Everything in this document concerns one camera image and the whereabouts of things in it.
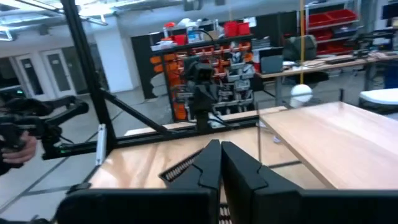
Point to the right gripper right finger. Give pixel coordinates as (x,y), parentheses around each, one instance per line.
(242,180)

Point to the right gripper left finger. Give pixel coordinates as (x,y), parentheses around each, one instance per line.
(205,174)

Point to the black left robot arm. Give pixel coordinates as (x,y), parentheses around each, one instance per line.
(205,121)

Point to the long wooden desk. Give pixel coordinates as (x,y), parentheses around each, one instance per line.
(326,65)

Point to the black rack with orange bins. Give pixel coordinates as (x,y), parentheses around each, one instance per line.
(236,77)

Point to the red storage bin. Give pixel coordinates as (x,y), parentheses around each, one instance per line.
(230,29)
(244,28)

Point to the grey laptop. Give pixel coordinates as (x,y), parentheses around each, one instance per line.
(272,63)

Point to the white light bulb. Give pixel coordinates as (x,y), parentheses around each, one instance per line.
(301,93)

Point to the dark green backpack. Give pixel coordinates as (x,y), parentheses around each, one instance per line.
(300,48)

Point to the wooden riser shelf black legs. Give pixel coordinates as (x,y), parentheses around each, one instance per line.
(342,140)

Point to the black table clamp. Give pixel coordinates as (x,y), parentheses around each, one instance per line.
(79,187)

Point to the white double door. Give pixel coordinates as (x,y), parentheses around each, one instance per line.
(59,73)

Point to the white trash can black liner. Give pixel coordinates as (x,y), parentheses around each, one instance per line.
(379,99)

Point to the person's hand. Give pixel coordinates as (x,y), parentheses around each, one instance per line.
(18,152)

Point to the black monitor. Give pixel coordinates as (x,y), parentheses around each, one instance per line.
(390,11)

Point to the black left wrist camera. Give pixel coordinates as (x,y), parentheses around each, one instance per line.
(200,70)

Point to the silver aluminium bracket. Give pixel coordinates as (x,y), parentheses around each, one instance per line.
(101,144)

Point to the black aluminium table frame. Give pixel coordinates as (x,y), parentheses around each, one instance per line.
(86,62)

